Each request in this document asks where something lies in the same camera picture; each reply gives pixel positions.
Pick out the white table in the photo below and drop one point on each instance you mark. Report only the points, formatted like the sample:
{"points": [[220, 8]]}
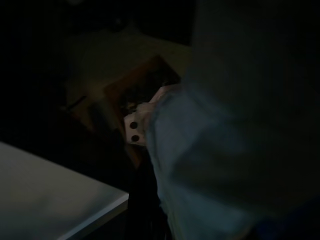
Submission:
{"points": [[50, 195]]}

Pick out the open cardboard box with rubbish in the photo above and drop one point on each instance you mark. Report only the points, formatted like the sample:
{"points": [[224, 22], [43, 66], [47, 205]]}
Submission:
{"points": [[117, 82]]}

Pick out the person in light blue clothes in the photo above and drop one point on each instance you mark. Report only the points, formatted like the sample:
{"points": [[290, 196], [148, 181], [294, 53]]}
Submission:
{"points": [[212, 150]]}

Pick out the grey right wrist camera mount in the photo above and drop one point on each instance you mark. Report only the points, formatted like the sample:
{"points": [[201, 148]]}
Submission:
{"points": [[135, 131]]}

